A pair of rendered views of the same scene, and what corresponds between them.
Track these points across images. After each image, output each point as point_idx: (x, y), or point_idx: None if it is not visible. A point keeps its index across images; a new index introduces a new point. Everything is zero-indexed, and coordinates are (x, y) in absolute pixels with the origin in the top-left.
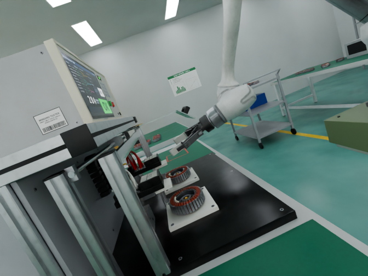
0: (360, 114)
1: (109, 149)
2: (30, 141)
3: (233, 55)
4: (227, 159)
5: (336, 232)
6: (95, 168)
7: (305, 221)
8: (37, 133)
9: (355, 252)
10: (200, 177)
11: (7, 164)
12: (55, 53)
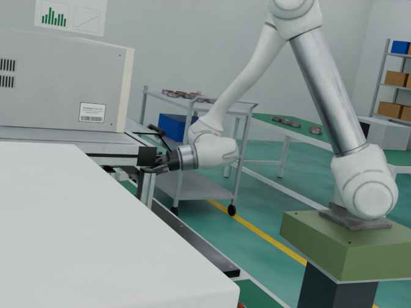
0: (311, 219)
1: None
2: (65, 121)
3: (234, 101)
4: (169, 211)
5: (262, 288)
6: None
7: (244, 279)
8: (74, 117)
9: (268, 296)
10: None
11: (97, 151)
12: (129, 62)
